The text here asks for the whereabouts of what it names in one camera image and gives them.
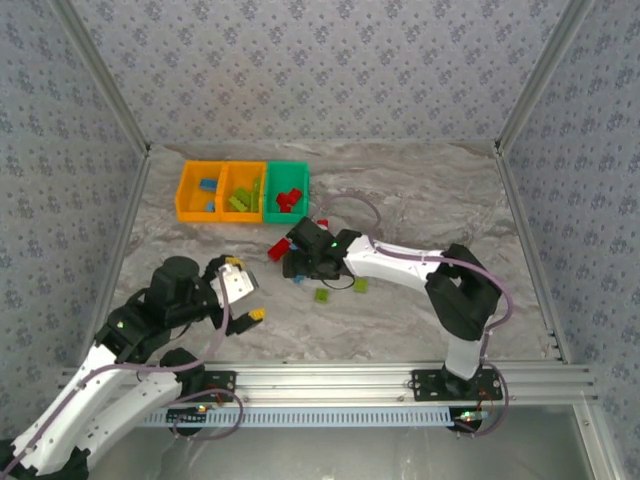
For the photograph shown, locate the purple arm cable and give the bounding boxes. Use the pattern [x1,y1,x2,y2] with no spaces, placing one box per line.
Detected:
[310,194,516,369]
[0,272,234,480]

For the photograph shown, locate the aluminium mounting rail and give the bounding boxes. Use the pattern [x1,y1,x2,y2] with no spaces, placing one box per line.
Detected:
[55,363,600,407]

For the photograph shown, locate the small electronics board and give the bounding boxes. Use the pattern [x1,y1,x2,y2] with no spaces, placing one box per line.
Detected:
[449,408,485,432]
[166,405,210,427]

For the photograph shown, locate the aluminium side rail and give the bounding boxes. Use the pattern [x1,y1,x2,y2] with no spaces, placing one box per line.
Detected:
[79,147,154,369]
[492,142,574,364]

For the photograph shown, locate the orange plastic bin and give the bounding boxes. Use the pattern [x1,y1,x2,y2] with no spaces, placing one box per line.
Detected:
[173,159,224,223]
[215,160,267,224]

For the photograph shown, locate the light blue slotted cable duct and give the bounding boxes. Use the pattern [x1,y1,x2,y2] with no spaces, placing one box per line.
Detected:
[142,407,457,427]

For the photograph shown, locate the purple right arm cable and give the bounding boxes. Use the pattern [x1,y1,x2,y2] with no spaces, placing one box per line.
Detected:
[310,194,516,369]

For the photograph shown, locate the green plastic bin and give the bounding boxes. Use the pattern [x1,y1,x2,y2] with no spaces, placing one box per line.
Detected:
[261,160,310,225]

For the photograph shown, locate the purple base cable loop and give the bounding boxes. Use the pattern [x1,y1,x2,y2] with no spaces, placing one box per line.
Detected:
[169,388,245,442]
[457,367,511,439]

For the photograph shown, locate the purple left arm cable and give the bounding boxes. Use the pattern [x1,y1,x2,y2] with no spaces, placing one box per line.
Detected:
[0,272,234,480]

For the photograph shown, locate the aluminium frame post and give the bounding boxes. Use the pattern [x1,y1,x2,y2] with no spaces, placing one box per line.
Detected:
[493,0,600,154]
[52,0,153,154]

